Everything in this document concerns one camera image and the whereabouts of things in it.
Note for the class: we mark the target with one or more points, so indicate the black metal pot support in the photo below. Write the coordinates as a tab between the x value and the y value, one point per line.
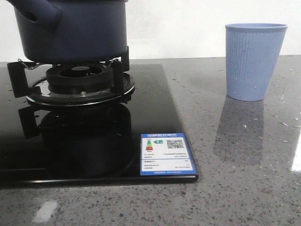
40	94

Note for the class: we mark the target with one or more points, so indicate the black glass gas stove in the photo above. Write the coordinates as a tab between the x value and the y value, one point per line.
89	145

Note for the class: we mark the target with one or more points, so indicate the dark blue cooking pot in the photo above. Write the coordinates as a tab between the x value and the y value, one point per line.
71	31

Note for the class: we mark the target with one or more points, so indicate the light blue ribbed cup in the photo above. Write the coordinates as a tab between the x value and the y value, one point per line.
252	50

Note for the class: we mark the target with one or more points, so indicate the black round gas burner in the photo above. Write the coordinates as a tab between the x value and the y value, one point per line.
73	79

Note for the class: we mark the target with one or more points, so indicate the blue energy label sticker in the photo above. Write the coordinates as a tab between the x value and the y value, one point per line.
165	154

